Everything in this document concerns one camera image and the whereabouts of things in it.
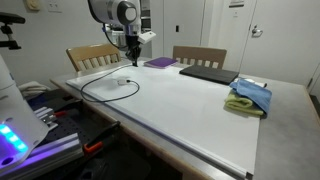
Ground white folded cloth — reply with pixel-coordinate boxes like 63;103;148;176
18;81;52;99

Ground black clamp with orange handle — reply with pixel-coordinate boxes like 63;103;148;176
83;121;122;155

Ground silver metal brackets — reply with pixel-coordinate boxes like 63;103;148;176
33;106;59;133

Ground white kitchen base cabinet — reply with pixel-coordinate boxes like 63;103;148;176
139;42;153;58

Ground white paper door sign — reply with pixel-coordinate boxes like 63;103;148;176
228;0;245;8

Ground blue cloth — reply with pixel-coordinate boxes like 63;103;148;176
229;78;273;115

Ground black charger cable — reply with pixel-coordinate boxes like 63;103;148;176
79;63;141;104

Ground white door with lever handle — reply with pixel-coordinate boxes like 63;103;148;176
239;0;320;87

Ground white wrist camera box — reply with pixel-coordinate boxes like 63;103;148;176
137;30;157;45

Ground silver lever door handle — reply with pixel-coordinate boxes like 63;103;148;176
251;25;264;38

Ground white charger adapter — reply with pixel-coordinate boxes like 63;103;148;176
116;77;132;86

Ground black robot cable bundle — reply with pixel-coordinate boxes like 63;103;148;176
101;23;129;51

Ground closed black laptop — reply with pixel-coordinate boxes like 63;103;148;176
179;64;240;86

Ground purple notebook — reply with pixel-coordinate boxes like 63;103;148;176
143;56;179;70

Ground white wall switch plate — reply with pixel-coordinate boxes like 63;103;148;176
45;0;63;14

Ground aluminium profile rail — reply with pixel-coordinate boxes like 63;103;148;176
0;133;84;180

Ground black clamp with red handle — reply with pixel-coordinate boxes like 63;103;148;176
49;99;85;118

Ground white door with paper sign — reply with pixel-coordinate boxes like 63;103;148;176
205;0;258;73

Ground yellow-green cloth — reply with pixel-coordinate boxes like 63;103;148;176
224;89;265;118

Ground black camera on stand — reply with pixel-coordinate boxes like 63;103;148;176
0;11;27;51

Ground beige wall thermostat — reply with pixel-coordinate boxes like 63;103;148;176
23;0;41;12

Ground light wooden slat-back chair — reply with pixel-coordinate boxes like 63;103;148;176
65;43;122;73
172;45;228;70

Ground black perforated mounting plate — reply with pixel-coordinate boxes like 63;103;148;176
28;88;121;158

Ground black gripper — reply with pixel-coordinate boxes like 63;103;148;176
125;33;143;67

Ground white whiteboard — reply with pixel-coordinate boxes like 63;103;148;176
65;59;262;180

